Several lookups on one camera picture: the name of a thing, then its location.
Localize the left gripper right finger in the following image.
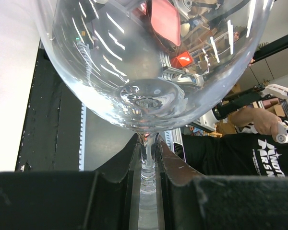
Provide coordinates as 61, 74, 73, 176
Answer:
156, 138, 288, 230

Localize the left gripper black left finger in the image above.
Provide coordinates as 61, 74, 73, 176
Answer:
0, 135, 138, 230

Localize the clear wine glass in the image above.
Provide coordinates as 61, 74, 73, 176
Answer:
32, 0, 274, 230

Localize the white phone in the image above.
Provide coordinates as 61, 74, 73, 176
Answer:
173, 142, 186, 162

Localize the person in black shirt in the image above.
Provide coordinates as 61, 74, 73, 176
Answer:
182, 107, 288, 177

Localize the slotted cable duct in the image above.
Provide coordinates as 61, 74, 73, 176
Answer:
79, 104, 87, 171

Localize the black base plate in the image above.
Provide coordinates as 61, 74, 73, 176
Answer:
15, 47, 81, 172

